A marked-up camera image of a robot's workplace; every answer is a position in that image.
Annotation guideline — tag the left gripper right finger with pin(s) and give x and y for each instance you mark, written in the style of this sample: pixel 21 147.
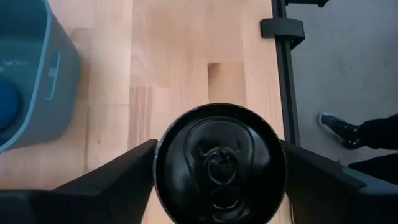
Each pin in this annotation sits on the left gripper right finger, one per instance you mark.
pixel 326 199

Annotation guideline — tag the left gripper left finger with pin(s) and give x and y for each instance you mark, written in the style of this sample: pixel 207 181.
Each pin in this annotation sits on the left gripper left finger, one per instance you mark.
pixel 93 199

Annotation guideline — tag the blue-grey plastic bin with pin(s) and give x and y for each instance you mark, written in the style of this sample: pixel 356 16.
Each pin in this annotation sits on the blue-grey plastic bin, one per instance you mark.
pixel 59 102

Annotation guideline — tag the person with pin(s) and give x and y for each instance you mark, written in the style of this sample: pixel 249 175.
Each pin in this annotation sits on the person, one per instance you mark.
pixel 373 132

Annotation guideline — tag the black metal table frame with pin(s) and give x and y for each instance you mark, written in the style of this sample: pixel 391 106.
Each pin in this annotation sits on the black metal table frame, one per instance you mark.
pixel 287 93

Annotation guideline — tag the black frame clamp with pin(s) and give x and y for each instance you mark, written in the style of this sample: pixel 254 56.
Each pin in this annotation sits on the black frame clamp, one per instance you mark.
pixel 283 29

